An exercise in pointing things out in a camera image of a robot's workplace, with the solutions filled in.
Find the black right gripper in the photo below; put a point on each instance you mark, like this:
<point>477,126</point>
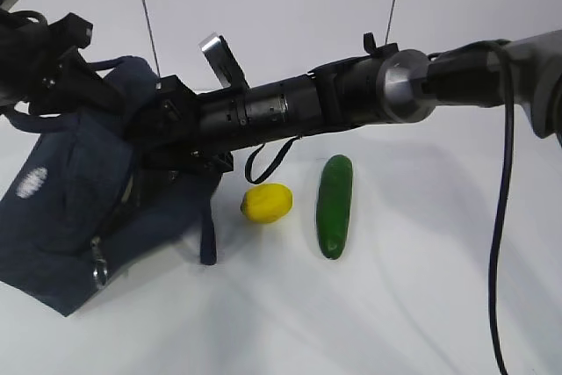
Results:
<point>165,132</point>

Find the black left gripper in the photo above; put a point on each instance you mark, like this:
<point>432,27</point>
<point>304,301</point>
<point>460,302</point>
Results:
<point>62,80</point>

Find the yellow lemon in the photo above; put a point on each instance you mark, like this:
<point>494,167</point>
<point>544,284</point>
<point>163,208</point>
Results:
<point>266,203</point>

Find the navy blue lunch bag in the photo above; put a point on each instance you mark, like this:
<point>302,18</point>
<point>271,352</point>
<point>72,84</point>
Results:
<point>82,208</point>

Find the green cucumber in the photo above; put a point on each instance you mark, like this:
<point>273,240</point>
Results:
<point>333,206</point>

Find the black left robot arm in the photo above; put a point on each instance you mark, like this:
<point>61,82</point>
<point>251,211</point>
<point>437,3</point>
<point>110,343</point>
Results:
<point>22,35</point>

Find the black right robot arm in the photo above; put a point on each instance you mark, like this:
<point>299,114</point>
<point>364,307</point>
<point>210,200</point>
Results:
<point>389,85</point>

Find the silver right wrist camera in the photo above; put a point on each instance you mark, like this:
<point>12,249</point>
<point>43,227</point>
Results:
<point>221,59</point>

